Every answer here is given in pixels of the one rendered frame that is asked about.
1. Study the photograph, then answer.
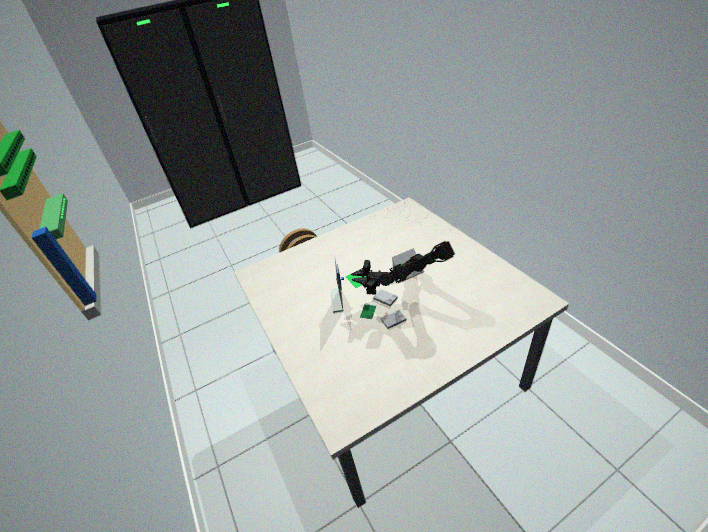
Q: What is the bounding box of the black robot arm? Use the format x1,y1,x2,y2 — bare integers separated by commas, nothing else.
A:
366,241,455,295

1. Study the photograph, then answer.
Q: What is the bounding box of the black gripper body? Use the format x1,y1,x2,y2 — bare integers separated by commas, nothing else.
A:
363,260,382,286

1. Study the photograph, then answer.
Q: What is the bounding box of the green square marking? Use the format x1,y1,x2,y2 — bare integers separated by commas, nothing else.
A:
345,274,362,288

